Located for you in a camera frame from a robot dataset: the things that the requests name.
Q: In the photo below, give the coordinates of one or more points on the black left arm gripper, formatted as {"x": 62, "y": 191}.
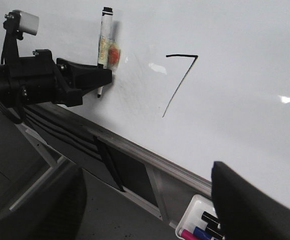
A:
{"x": 38, "y": 79}

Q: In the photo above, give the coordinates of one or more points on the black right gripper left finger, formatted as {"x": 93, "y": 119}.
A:
{"x": 53, "y": 213}

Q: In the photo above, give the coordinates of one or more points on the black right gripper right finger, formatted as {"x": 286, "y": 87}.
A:
{"x": 244, "y": 211}

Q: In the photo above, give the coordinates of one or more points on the black whiteboard marker with magnet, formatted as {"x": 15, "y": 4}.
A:
{"x": 108, "y": 50}

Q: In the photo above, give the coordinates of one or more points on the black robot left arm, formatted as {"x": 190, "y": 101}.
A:
{"x": 56, "y": 211}

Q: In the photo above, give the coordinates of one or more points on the black capped marker middle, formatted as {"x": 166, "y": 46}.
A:
{"x": 214, "y": 231}

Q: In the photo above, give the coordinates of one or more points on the black capped marker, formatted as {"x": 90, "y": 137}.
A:
{"x": 214, "y": 231}
{"x": 210, "y": 219}

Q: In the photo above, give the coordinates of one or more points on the black capped marker top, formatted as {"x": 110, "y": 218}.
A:
{"x": 210, "y": 219}

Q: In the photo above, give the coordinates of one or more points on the blue capped marker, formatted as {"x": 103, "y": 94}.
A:
{"x": 202, "y": 234}

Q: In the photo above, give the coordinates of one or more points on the white plastic marker tray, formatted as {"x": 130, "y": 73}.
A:
{"x": 192, "y": 216}

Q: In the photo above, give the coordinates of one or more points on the white pegboard panel with hooks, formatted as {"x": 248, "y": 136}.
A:
{"x": 173, "y": 186}

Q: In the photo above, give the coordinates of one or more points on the pink marker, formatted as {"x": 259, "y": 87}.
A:
{"x": 185, "y": 234}

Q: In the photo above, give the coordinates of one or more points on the black dark panel with shelf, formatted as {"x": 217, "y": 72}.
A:
{"x": 82, "y": 142}

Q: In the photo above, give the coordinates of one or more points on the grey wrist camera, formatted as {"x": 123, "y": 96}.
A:
{"x": 18, "y": 22}

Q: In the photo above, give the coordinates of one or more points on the white whiteboard with aluminium frame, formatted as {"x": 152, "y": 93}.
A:
{"x": 197, "y": 81}

